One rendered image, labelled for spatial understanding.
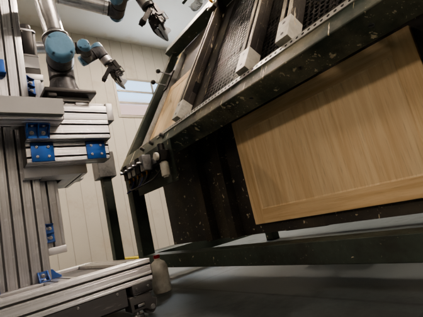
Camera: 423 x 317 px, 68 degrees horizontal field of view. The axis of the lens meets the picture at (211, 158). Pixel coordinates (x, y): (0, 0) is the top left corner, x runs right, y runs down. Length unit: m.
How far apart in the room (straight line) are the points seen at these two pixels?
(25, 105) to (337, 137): 1.22
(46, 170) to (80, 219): 3.56
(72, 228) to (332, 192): 4.24
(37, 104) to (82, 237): 3.84
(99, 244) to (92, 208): 0.56
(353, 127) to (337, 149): 0.10
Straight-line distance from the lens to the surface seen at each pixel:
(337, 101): 1.34
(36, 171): 1.61
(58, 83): 1.65
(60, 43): 1.59
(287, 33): 1.28
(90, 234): 5.16
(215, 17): 2.41
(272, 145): 1.53
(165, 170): 1.72
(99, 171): 2.23
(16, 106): 1.42
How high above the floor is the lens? 0.35
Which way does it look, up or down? 10 degrees up
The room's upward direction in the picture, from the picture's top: 13 degrees counter-clockwise
